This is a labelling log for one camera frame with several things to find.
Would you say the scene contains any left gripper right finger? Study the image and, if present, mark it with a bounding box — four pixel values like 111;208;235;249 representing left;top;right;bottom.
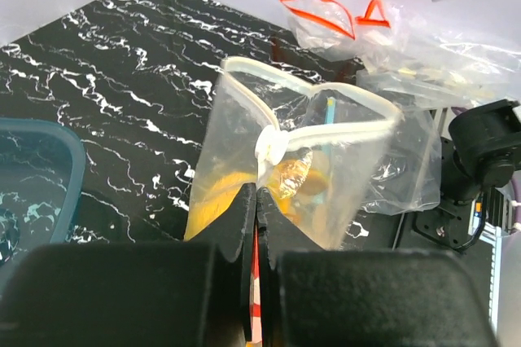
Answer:
256;189;498;346

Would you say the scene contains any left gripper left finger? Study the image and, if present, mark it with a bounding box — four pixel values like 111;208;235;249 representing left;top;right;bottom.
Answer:
1;183;256;346

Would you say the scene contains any yellow banana bunch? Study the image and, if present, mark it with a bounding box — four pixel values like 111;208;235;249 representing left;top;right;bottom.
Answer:
184;160;329;240

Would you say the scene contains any white dotted zip bag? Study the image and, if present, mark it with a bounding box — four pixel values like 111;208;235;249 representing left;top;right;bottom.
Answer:
182;55;404;250

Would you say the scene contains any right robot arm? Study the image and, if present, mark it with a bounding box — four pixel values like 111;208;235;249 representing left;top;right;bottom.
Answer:
433;99;520;221

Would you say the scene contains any orange zipper clear bag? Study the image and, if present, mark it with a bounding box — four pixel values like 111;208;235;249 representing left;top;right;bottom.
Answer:
279;0;393;61

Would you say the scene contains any teal plastic food container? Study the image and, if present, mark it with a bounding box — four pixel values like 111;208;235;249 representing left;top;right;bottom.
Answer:
1;118;85;266

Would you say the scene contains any pile of clear bags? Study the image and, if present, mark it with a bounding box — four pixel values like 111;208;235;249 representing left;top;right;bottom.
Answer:
357;3;520;108

